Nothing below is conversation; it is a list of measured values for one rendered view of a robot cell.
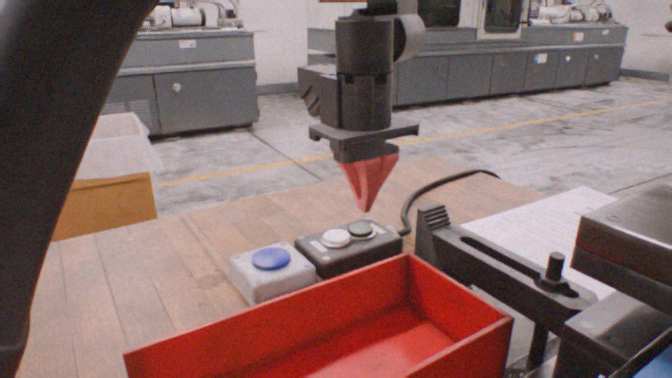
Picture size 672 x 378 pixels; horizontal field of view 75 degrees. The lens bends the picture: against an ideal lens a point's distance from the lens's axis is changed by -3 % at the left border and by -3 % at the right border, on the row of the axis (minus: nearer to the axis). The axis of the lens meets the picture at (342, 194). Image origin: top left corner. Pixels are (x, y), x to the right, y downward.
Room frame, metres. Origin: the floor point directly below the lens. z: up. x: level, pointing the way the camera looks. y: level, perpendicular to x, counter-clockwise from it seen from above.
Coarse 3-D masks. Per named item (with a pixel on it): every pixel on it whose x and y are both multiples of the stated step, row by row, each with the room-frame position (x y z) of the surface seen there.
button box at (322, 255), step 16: (448, 176) 0.71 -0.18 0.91; (496, 176) 0.79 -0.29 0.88; (416, 192) 0.64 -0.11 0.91; (304, 240) 0.45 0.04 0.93; (320, 240) 0.45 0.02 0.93; (352, 240) 0.45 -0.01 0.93; (368, 240) 0.45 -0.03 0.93; (384, 240) 0.45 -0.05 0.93; (400, 240) 0.45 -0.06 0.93; (304, 256) 0.43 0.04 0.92; (320, 256) 0.41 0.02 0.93; (336, 256) 0.41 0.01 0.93; (352, 256) 0.42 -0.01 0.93; (368, 256) 0.43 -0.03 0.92; (384, 256) 0.44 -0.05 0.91; (320, 272) 0.40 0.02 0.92; (336, 272) 0.41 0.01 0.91
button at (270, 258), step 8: (264, 248) 0.42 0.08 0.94; (272, 248) 0.42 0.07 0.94; (280, 248) 0.42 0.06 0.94; (256, 256) 0.40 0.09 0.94; (264, 256) 0.40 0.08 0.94; (272, 256) 0.40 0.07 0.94; (280, 256) 0.40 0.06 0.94; (288, 256) 0.40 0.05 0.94; (256, 264) 0.39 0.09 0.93; (264, 264) 0.39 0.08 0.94; (272, 264) 0.39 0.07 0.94; (280, 264) 0.39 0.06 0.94
